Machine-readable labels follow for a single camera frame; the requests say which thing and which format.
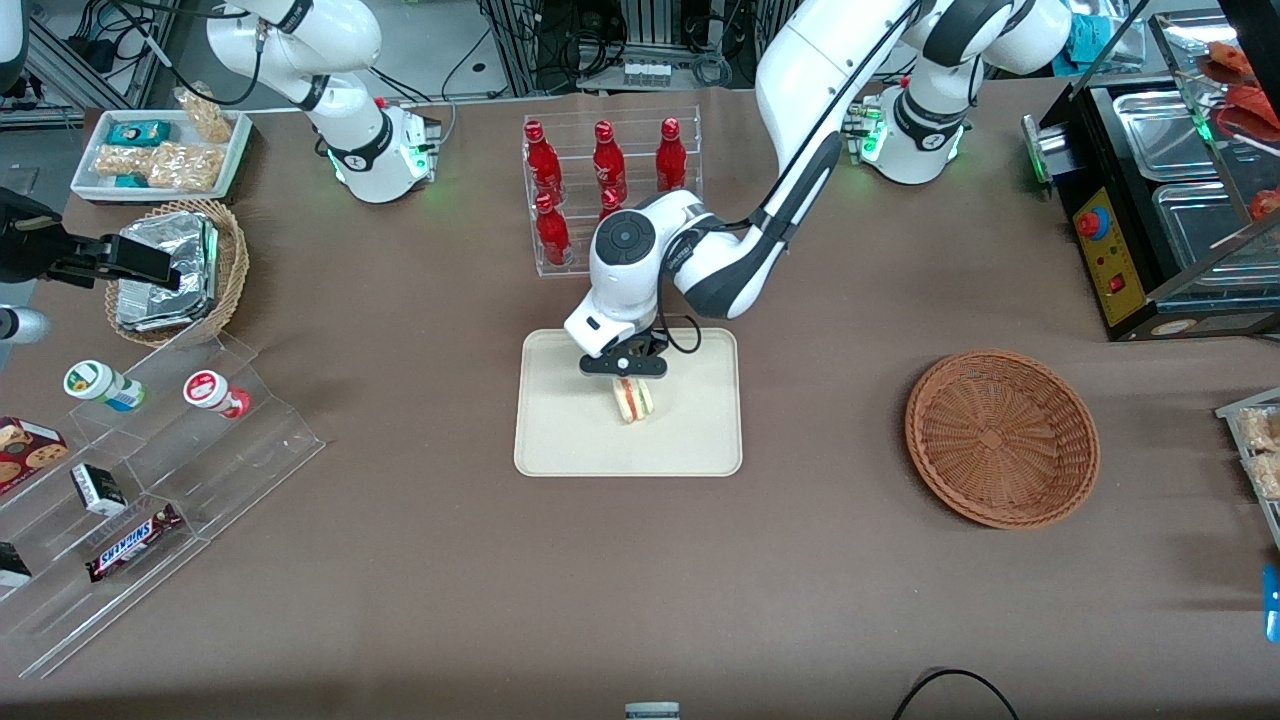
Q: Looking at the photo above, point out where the clear bag of puffed snacks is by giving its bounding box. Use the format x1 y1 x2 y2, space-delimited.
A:
94 145 153 180
147 142 224 192
174 84 234 145

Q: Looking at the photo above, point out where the black food warmer cabinet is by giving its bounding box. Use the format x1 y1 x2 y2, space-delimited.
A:
1020 10 1280 343

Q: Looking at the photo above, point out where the black floor cable loop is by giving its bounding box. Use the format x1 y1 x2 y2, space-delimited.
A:
892 667 1020 720

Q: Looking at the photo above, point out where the large brown wicker basket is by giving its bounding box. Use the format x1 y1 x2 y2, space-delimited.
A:
905 348 1101 529

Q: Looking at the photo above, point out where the steel warmer pan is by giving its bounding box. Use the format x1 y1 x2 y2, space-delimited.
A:
1112 88 1207 183
1153 183 1280 288

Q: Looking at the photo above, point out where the small tan wicker basket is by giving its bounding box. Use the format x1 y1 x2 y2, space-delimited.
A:
104 198 251 349

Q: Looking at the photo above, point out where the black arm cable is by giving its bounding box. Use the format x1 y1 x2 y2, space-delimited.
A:
104 0 269 108
652 0 923 358

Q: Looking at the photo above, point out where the green cap yogurt bottle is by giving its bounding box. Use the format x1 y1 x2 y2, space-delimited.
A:
63 360 147 413

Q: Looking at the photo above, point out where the aluminium frame rack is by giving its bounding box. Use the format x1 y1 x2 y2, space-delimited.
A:
478 0 803 97

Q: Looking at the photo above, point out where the foil wrapped package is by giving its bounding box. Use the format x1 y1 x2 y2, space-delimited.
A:
118 211 220 293
115 280 219 333

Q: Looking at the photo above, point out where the red cookie box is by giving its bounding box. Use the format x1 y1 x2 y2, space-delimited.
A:
0 416 70 497

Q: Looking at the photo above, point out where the teal cloth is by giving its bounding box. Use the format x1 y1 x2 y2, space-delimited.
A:
1064 12 1147 64

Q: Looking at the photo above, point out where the orange fried food piece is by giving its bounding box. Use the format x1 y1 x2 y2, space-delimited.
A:
1198 40 1253 84

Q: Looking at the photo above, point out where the triangle sandwich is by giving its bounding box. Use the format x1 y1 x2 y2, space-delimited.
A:
610 377 656 426

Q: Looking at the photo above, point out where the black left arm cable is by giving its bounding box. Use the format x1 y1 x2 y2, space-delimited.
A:
652 0 923 358

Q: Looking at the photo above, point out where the clear acrylic bottle rack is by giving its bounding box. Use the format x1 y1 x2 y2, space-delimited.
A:
521 105 706 279

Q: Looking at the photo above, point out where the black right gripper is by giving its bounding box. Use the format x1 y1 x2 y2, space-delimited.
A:
0 188 184 294

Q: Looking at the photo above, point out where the small black white carton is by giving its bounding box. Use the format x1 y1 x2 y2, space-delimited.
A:
70 462 129 518

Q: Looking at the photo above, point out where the cream plastic serving tray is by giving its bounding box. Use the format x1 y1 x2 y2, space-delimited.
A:
513 328 744 478

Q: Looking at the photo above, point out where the clear acrylic stepped display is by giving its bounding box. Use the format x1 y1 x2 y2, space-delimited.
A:
0 330 327 681

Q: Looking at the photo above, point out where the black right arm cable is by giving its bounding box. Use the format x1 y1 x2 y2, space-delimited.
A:
104 0 269 108

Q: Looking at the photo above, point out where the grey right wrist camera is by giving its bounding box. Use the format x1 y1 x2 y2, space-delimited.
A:
0 305 52 347

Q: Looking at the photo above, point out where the Snickers chocolate bar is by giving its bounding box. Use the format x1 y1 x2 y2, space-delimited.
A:
85 502 185 584

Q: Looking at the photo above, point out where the red cap yogurt bottle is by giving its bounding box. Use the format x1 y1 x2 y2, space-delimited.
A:
182 369 252 420

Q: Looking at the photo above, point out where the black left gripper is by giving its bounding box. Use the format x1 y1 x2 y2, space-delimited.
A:
579 334 670 394

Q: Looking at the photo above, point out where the white rectangular snack tray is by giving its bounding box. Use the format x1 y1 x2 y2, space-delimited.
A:
70 107 254 205

